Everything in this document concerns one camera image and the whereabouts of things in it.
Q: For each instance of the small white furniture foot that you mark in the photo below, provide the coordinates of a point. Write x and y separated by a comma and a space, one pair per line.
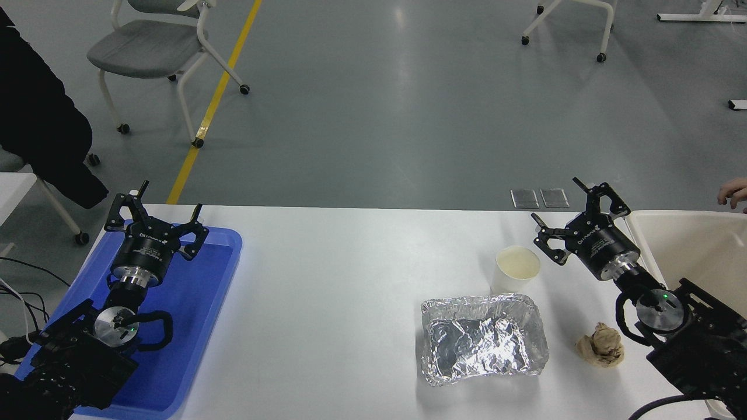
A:
738, 104

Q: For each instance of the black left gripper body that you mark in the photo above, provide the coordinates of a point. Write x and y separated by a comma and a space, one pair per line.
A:
147, 251

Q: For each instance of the white paper cup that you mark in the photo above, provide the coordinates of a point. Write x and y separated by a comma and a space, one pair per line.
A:
516, 265

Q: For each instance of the person's hand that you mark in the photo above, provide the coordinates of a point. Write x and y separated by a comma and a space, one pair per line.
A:
736, 191

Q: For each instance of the white table foot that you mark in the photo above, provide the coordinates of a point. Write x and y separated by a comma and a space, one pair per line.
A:
694, 17

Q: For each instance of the crumpled tan paper ball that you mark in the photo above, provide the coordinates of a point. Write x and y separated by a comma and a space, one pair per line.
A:
601, 347

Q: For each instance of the large pale bin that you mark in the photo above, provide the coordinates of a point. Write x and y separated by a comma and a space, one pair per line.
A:
694, 245

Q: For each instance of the grey seat white-frame chair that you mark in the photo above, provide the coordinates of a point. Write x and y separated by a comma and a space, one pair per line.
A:
146, 49

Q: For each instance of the small white side table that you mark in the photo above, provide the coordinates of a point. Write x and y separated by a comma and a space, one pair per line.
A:
13, 192

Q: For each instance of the white-frame wheeled chair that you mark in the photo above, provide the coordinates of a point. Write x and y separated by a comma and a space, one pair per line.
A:
607, 23

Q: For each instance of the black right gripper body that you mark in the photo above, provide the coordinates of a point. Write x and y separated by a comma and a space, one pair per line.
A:
601, 245

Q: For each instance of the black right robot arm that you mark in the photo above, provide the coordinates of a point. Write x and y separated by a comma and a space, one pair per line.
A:
700, 344

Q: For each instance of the person's wheeled chair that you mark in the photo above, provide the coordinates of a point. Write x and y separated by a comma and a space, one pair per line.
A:
58, 210

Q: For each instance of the silver foil tray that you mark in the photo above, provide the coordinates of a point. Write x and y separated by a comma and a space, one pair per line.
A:
484, 341

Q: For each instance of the metal floor plate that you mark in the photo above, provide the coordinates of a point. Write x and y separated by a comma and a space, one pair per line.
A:
554, 198
524, 198

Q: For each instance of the person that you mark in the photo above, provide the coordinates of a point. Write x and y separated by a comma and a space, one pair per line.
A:
35, 116

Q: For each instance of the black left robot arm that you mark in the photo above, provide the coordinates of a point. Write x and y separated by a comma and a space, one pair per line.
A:
87, 356

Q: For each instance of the blue plastic tray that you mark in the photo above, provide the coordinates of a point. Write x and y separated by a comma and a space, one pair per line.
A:
192, 315

